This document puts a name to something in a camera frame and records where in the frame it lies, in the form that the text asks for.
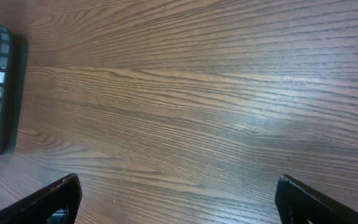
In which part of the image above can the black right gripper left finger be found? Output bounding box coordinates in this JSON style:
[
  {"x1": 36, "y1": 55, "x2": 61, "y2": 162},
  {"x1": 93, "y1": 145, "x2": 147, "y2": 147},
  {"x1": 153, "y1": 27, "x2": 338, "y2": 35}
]
[{"x1": 0, "y1": 173, "x2": 82, "y2": 224}]

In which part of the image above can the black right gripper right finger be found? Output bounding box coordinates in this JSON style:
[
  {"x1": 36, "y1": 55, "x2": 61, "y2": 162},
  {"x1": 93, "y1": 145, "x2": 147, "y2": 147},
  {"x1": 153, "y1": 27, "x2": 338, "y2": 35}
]
[{"x1": 275, "y1": 174, "x2": 358, "y2": 224}]

